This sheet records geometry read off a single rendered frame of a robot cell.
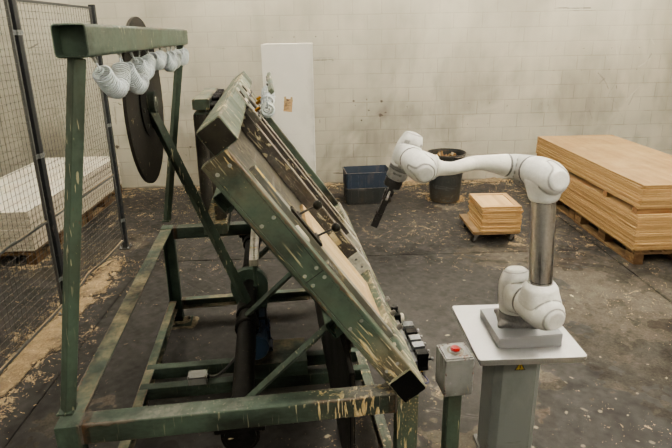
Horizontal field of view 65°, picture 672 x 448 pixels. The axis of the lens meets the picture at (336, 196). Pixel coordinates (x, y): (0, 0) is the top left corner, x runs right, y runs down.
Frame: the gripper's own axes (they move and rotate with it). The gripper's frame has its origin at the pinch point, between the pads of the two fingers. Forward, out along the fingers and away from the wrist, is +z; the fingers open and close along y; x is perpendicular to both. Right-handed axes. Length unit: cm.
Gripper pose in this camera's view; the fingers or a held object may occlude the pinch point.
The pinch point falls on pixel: (376, 219)
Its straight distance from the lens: 234.4
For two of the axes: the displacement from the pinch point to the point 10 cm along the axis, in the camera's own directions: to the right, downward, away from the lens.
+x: 9.2, 3.9, -0.4
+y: -1.6, 2.8, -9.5
